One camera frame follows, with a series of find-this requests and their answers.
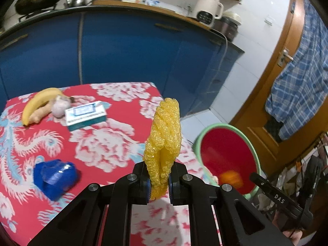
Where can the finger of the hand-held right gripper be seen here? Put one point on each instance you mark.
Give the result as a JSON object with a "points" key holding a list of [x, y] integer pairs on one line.
{"points": [[258, 180]]}

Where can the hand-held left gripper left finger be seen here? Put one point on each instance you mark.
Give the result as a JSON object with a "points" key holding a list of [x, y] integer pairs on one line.
{"points": [[148, 189]]}

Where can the orange plastic bag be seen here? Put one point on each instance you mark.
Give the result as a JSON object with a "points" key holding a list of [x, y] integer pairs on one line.
{"points": [[230, 179]]}

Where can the person's right hand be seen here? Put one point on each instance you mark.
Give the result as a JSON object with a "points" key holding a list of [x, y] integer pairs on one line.
{"points": [[289, 234]]}

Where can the blue plaid shirt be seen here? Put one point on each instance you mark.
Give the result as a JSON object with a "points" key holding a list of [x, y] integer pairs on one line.
{"points": [[299, 82]]}

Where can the wooden door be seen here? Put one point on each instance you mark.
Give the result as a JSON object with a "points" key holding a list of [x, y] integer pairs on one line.
{"points": [[256, 107]]}

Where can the red printed tablecloth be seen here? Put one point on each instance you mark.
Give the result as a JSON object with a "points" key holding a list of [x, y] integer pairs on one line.
{"points": [[102, 146]]}

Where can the dark cloth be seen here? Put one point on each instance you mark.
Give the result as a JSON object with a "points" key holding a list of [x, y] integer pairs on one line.
{"points": [[274, 130]]}

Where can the blue knitted cloth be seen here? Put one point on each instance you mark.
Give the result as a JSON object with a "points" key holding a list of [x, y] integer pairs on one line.
{"points": [[55, 179]]}

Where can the dark rice cooker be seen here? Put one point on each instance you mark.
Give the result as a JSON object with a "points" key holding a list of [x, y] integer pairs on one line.
{"points": [[226, 27]]}

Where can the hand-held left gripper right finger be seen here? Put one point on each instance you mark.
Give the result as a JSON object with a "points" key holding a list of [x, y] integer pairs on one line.
{"points": [[170, 189]]}

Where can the red basin with green rim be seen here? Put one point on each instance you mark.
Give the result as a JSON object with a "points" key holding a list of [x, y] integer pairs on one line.
{"points": [[225, 148]]}

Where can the blue kitchen cabinet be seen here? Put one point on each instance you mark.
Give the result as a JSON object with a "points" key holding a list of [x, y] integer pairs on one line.
{"points": [[128, 51]]}

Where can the ginger root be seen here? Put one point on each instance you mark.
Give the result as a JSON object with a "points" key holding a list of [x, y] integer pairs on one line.
{"points": [[38, 116]]}

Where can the banana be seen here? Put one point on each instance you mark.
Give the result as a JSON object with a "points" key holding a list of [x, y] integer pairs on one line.
{"points": [[35, 102]]}

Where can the blue and white packet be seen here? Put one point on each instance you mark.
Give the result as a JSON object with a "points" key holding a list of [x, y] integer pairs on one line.
{"points": [[150, 2]]}

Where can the garlic bulb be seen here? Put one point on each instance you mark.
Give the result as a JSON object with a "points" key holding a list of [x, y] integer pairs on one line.
{"points": [[60, 107]]}

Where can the yellow foam net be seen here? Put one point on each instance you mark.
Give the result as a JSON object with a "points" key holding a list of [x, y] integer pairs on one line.
{"points": [[164, 133]]}

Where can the white electric cooker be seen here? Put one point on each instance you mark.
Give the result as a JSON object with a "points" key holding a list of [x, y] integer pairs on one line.
{"points": [[206, 7]]}

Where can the teal and white box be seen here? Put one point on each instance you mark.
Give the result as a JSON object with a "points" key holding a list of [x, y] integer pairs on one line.
{"points": [[84, 117]]}

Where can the white wall outlet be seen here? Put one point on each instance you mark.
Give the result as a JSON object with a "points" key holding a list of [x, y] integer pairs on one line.
{"points": [[269, 21]]}

